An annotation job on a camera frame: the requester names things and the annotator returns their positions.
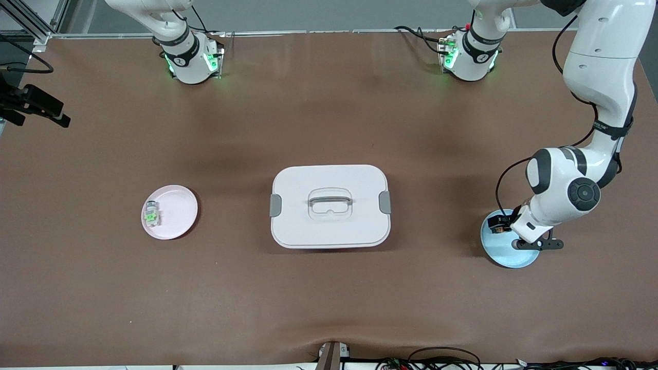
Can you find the light blue round plate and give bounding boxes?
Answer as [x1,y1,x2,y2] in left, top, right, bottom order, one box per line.
[480,208,541,269]

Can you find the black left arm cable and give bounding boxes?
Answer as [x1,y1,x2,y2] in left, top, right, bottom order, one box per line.
[495,14,625,216]

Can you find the black cable bundle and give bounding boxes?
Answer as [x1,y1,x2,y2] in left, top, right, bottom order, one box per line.
[375,346,658,370]

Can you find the white lidded container grey latches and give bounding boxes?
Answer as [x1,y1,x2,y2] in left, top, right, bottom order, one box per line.
[269,164,392,250]

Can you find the pink round plate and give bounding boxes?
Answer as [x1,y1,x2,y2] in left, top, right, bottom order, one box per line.
[141,184,199,241]

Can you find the black arm base cable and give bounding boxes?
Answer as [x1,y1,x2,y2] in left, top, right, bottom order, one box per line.
[394,25,444,55]

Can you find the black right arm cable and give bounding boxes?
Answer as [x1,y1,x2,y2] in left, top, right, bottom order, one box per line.
[0,32,55,75]

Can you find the metal table edge bracket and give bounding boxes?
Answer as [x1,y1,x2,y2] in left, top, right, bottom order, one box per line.
[315,341,351,370]

